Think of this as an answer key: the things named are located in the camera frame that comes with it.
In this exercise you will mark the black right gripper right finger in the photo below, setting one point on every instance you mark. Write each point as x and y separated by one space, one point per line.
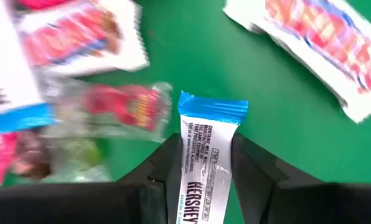
297 205

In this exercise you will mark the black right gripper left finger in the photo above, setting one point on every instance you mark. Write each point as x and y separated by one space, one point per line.
79 205

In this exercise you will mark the white Hershey's cookies bar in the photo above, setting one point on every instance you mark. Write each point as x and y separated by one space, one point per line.
5 62
204 155

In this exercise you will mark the clear Jolly Rancher packet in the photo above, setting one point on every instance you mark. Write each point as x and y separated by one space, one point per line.
76 155
120 109

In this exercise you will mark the brown chocolate PayDay bar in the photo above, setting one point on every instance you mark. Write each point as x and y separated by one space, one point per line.
31 155

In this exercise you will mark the white PayDay bar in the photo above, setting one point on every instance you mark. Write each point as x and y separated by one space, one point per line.
79 37
322 46

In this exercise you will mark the red KitKat bar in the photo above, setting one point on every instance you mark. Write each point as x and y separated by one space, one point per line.
42 3

